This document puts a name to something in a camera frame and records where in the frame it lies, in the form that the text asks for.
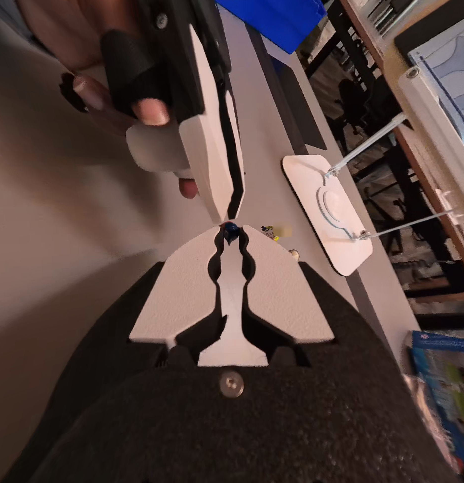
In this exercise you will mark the blue plastic bin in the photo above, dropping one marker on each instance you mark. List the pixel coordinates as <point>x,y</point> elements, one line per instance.
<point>281,19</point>

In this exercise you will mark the lego instruction booklet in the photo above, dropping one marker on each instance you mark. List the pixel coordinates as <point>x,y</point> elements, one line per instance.
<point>451,68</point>

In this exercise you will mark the blue cap with orange hair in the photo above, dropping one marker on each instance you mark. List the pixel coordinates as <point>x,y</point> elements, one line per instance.
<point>230,230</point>

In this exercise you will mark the person's left hand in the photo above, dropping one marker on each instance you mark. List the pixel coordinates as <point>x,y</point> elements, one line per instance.
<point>66,30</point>

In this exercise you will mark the blue lego set box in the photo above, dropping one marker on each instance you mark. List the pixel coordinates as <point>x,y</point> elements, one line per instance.
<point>447,392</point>

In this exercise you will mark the black office chair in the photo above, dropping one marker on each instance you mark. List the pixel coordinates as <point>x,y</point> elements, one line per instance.
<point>352,98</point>

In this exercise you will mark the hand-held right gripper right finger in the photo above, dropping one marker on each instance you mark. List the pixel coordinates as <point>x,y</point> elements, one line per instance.
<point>288,302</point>

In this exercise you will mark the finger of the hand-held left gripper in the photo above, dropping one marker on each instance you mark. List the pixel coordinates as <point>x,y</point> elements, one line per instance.
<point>236,143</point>
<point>209,136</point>

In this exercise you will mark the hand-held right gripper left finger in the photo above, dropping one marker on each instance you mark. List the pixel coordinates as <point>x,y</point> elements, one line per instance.
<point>179,302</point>

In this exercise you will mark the green lego minifigure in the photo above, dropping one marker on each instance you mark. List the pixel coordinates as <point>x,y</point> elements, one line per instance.
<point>294,254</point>

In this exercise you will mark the white booklet stand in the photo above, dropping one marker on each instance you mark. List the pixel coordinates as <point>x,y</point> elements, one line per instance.
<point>330,211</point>

